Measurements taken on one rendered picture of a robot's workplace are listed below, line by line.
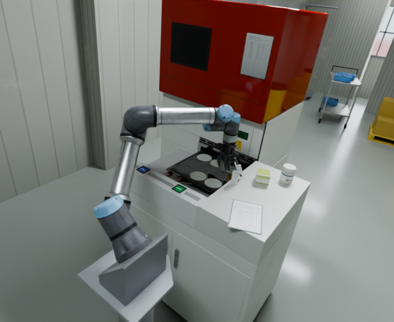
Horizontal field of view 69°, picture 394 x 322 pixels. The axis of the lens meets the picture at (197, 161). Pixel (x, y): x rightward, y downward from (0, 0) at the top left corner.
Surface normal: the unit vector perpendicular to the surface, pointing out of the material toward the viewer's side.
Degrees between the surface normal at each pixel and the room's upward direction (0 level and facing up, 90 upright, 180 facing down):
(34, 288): 0
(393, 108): 90
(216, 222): 90
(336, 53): 90
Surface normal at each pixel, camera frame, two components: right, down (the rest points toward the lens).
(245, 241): -0.60, 0.34
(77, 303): 0.10, -0.87
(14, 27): 0.80, 0.36
